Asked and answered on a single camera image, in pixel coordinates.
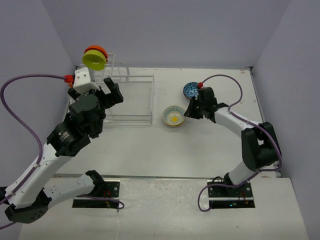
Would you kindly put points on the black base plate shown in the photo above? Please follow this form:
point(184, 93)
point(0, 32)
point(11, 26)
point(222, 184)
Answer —
point(231, 198)
point(101, 197)

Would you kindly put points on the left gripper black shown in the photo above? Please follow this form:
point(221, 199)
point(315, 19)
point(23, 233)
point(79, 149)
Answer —
point(115, 96)

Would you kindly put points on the yellow patterned bowl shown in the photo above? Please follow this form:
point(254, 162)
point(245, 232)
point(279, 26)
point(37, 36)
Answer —
point(173, 115)

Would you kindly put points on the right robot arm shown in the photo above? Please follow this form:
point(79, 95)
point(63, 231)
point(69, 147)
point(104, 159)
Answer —
point(259, 144)

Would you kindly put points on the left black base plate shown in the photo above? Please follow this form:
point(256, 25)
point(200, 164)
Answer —
point(101, 197)

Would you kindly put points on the orange bowl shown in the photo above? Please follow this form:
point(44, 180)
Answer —
point(97, 48)

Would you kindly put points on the lime green bowl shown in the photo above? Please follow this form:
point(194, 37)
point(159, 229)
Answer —
point(94, 59)

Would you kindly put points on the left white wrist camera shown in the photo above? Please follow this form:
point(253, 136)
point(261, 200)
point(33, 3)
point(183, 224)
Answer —
point(83, 82)

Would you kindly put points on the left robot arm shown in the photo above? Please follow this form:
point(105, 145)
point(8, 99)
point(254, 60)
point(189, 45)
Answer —
point(29, 198)

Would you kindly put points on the white wire dish rack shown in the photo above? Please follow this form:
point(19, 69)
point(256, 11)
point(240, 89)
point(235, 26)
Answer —
point(136, 89)

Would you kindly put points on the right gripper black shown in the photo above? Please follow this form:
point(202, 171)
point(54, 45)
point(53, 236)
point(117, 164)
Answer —
point(190, 112)

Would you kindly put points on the blue patterned bowl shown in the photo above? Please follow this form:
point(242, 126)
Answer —
point(190, 89)

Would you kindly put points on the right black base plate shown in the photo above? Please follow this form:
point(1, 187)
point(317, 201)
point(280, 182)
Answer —
point(231, 198)

